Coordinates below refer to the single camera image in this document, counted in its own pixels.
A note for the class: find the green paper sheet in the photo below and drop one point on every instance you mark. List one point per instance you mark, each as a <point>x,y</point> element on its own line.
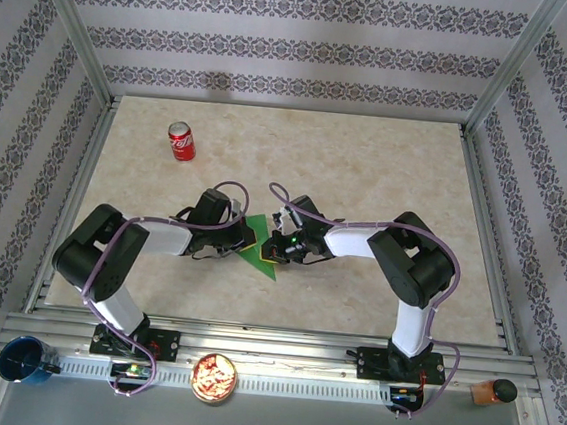
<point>259,224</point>

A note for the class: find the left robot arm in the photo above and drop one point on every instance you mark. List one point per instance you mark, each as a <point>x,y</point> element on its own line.
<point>160,238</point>

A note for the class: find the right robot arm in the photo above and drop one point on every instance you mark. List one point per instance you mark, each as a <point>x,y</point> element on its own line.
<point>351,241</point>

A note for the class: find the red soda can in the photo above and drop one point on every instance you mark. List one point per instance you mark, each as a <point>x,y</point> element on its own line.
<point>182,142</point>

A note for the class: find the round bowl with red food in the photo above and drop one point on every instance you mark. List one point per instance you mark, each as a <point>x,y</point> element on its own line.
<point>213,379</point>

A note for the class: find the small circuit board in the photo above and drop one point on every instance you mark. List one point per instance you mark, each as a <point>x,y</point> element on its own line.
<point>130,370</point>
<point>406,395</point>

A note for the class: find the brown bottle with black cap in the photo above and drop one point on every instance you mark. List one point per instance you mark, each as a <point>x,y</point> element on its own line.
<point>492,393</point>

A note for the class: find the blue mug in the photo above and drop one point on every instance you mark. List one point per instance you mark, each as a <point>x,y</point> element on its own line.
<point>23,360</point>

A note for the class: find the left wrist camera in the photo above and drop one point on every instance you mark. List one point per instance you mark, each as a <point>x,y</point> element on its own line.
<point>236,208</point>

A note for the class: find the long aluminium front rail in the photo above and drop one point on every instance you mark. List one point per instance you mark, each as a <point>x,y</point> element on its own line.
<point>275,347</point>

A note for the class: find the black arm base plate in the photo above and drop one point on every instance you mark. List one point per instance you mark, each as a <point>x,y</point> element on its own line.
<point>372,364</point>
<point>167,344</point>

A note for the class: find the aluminium side rail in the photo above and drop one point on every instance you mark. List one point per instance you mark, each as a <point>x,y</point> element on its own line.
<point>74,202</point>
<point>477,191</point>

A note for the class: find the aluminium frame post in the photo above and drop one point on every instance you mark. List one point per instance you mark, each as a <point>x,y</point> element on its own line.
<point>76,27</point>
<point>512,69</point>

